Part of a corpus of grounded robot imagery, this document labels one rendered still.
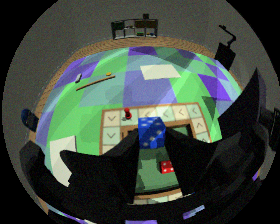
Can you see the blue die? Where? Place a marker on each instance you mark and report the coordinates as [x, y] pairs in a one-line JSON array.
[[151, 132]]

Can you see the red die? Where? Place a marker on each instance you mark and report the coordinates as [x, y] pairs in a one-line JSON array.
[[165, 167]]

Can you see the dark red pawn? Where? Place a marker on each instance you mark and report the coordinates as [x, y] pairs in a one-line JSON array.
[[128, 114]]

